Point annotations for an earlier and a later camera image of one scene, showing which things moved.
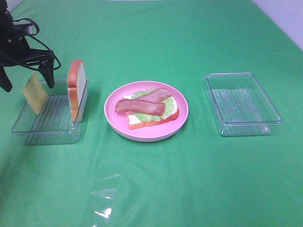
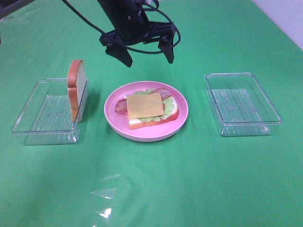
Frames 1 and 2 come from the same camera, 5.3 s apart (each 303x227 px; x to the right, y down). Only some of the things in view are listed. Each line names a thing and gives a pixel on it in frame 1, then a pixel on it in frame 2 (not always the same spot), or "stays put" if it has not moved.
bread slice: [77, 90] stays put
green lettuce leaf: [169, 107] stays put
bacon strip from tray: [156, 95] stays put
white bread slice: [134, 123] stays put
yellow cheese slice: [35, 93] → [144, 105]
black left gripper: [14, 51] → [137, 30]
